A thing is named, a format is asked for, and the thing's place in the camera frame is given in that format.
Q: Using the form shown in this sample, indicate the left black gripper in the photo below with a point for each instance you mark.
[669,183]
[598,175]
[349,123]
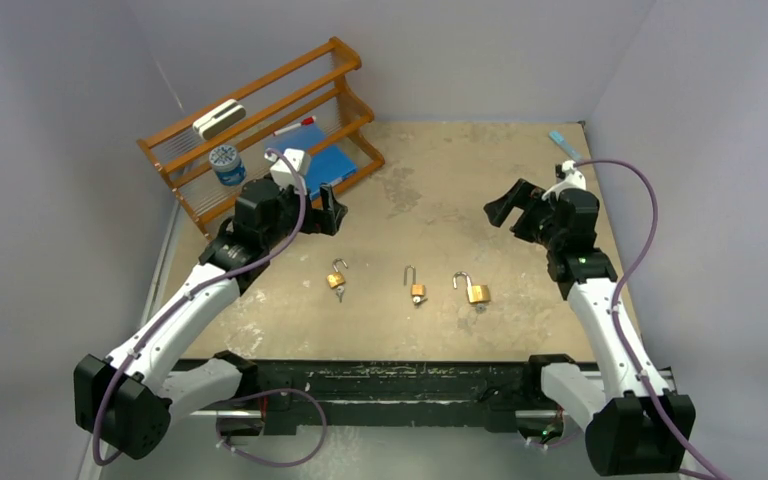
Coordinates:
[332,210]

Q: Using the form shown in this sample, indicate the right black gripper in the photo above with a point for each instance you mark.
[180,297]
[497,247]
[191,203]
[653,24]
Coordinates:
[522,197]

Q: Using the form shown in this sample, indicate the brass padlock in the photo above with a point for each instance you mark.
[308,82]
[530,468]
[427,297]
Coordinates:
[417,290]
[336,279]
[476,294]

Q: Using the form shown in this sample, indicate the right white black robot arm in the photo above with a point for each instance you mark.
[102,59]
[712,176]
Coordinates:
[633,420]

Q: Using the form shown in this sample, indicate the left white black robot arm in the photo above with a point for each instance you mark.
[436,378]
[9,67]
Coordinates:
[130,398]

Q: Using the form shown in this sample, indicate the blue book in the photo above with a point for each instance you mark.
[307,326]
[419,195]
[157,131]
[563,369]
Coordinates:
[331,165]

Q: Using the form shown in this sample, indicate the light blue eraser block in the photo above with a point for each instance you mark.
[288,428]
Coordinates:
[559,140]

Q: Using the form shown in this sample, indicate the orange wooden rack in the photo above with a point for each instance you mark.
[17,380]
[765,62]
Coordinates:
[312,84]

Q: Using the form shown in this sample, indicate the red capped marker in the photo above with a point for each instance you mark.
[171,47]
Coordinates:
[294,126]

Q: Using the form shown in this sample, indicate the blue lidded jar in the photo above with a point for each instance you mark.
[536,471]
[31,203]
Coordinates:
[227,165]

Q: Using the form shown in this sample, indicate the white board eraser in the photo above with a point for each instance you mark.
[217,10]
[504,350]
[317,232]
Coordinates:
[219,119]

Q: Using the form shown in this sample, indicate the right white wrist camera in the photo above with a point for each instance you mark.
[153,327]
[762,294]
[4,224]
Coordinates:
[568,176]

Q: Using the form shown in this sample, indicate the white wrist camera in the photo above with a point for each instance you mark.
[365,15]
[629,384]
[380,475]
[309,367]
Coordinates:
[289,167]
[568,176]

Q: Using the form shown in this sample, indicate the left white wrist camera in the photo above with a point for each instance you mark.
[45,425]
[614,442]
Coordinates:
[289,167]

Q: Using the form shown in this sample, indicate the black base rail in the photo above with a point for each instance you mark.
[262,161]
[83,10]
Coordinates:
[499,397]

